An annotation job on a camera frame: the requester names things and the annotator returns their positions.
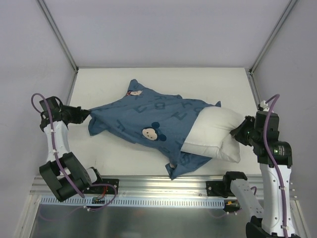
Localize white pillow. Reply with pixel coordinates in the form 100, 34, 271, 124
181, 107, 244, 163

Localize blue cartoon print pillowcase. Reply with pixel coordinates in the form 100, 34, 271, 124
88, 79, 211, 179

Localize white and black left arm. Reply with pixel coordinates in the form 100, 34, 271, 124
39, 96, 104, 202

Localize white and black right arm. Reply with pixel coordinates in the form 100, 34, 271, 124
222, 111, 297, 238

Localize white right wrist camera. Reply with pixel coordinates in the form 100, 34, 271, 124
257, 100, 269, 112

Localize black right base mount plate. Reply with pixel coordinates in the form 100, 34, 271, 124
206, 180, 234, 198

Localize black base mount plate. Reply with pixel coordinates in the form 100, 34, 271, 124
206, 180, 234, 198
83, 178, 119, 196

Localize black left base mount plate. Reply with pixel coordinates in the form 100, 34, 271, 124
83, 178, 119, 196

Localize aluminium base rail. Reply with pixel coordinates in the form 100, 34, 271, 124
29, 175, 297, 199

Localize white slotted cable duct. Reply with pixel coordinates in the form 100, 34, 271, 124
40, 196, 225, 209

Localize left aluminium frame post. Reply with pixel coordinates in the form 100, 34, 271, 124
36, 0, 79, 73

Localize aluminium frame post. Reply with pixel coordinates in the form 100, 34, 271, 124
36, 0, 79, 73
249, 0, 299, 76

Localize right aluminium frame post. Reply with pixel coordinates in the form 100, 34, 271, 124
249, 0, 299, 76

